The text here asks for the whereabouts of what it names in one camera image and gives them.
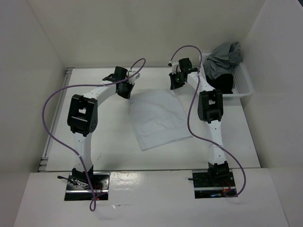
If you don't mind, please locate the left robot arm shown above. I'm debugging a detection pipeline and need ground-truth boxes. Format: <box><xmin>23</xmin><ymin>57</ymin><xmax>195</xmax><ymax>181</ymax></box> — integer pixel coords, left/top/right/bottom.
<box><xmin>67</xmin><ymin>66</ymin><xmax>140</xmax><ymax>189</ymax></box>

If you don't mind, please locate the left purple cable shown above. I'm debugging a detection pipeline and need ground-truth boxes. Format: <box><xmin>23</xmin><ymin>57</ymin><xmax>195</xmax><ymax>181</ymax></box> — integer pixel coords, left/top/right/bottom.
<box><xmin>41</xmin><ymin>58</ymin><xmax>146</xmax><ymax>212</ymax></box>

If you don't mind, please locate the purple cable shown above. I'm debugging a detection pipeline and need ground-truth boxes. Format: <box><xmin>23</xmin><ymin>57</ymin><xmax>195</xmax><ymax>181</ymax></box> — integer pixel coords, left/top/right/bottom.
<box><xmin>41</xmin><ymin>58</ymin><xmax>146</xmax><ymax>212</ymax></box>
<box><xmin>169</xmin><ymin>45</ymin><xmax>246</xmax><ymax>198</ymax></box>

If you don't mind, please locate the black skirt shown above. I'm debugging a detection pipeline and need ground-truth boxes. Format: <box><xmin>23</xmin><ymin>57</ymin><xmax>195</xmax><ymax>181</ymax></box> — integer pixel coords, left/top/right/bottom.
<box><xmin>206</xmin><ymin>73</ymin><xmax>234</xmax><ymax>94</ymax></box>

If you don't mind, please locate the white plastic laundry basket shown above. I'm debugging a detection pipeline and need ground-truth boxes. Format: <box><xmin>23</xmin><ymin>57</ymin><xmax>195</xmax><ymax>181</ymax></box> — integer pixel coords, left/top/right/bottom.
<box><xmin>200</xmin><ymin>53</ymin><xmax>251</xmax><ymax>98</ymax></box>

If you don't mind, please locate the white skirt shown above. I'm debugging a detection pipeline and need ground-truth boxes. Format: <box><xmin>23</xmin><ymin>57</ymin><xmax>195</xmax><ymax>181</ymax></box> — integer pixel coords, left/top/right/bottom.
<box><xmin>129</xmin><ymin>89</ymin><xmax>191</xmax><ymax>151</ymax></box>

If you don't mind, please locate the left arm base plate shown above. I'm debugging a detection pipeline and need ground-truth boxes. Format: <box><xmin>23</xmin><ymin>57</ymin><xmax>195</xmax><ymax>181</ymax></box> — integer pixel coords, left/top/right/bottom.
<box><xmin>57</xmin><ymin>173</ymin><xmax>110</xmax><ymax>201</ymax></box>

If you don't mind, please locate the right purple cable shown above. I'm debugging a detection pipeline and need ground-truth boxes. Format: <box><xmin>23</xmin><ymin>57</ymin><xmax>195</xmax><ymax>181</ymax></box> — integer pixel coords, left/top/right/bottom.
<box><xmin>169</xmin><ymin>45</ymin><xmax>246</xmax><ymax>198</ymax></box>

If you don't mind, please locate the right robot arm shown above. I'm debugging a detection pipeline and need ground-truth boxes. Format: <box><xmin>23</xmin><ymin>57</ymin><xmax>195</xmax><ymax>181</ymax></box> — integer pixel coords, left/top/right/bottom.
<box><xmin>168</xmin><ymin>58</ymin><xmax>230</xmax><ymax>186</ymax></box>

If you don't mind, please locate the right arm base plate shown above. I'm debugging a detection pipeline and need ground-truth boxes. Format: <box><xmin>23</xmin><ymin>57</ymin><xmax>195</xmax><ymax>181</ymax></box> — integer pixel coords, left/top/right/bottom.
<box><xmin>188</xmin><ymin>170</ymin><xmax>237</xmax><ymax>199</ymax></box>

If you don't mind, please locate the grey skirt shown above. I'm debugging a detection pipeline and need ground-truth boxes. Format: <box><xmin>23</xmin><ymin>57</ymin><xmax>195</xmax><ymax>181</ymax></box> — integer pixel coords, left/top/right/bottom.
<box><xmin>203</xmin><ymin>42</ymin><xmax>243</xmax><ymax>80</ymax></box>

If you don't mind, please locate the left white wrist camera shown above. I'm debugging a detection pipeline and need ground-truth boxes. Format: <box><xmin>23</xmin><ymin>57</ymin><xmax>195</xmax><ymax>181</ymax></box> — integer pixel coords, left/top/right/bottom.
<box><xmin>127</xmin><ymin>71</ymin><xmax>140</xmax><ymax>85</ymax></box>

